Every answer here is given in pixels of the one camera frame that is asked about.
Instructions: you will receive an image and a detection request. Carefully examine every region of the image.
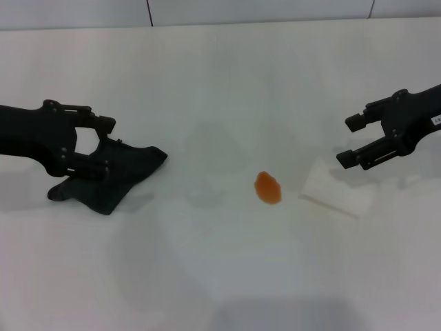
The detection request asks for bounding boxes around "white paper cup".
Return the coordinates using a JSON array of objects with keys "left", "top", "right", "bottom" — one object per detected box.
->
[{"left": 298, "top": 155, "right": 377, "bottom": 219}]

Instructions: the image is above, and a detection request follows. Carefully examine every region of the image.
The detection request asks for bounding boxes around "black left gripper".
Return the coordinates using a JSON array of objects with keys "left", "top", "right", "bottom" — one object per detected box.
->
[{"left": 0, "top": 99, "right": 117, "bottom": 181}]

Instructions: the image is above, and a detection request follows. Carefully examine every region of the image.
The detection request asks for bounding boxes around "orange liquid stain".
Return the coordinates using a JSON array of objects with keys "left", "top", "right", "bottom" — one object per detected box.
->
[{"left": 254, "top": 171, "right": 283, "bottom": 207}]

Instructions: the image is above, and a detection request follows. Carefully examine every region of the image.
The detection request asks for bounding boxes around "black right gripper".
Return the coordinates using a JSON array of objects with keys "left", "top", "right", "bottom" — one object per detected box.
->
[{"left": 336, "top": 83, "right": 441, "bottom": 171}]

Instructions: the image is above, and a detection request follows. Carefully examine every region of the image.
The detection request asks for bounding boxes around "dark cloth rag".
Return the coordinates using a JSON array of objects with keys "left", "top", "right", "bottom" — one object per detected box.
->
[{"left": 47, "top": 139, "right": 169, "bottom": 217}]

